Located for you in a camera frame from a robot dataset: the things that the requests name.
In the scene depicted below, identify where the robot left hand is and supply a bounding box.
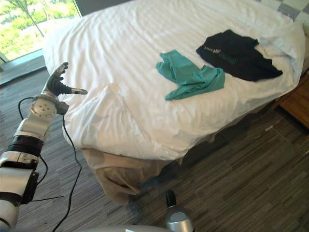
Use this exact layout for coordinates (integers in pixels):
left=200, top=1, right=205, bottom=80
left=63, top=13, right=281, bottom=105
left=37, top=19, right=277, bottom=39
left=41, top=62, right=88, bottom=99

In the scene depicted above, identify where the beige bed skirt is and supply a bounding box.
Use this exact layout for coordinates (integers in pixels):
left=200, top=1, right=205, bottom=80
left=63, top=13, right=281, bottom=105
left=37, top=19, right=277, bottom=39
left=82, top=131, right=215, bottom=206

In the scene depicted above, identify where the teal cloth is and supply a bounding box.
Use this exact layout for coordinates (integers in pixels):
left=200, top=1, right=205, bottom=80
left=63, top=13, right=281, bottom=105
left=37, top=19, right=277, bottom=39
left=155, top=49, right=226, bottom=102

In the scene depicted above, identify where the large window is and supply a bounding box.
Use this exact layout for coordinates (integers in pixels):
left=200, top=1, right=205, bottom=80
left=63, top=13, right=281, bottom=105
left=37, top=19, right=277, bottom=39
left=0, top=0, right=82, bottom=63

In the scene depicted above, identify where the white duvet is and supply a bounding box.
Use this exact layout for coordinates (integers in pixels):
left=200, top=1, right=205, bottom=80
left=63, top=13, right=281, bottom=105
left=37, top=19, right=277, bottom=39
left=43, top=0, right=307, bottom=161

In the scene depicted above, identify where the silver robot torso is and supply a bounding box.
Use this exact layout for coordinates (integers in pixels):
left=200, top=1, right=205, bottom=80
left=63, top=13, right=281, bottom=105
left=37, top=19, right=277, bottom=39
left=84, top=223, right=167, bottom=232

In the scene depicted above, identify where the black printed garment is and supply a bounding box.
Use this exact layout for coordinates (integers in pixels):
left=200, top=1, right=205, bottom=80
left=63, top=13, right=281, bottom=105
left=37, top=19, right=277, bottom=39
left=196, top=29, right=283, bottom=83

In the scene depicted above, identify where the wooden nightstand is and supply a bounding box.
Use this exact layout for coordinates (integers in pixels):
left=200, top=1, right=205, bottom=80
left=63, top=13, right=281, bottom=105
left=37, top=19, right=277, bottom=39
left=277, top=70, right=309, bottom=126

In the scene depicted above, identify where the checkered headboard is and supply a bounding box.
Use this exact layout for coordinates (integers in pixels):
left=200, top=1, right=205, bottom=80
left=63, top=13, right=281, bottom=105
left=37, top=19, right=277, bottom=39
left=262, top=0, right=309, bottom=21

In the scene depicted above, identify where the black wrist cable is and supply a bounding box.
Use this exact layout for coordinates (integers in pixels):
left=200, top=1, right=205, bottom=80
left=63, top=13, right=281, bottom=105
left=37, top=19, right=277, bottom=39
left=18, top=96, right=83, bottom=232

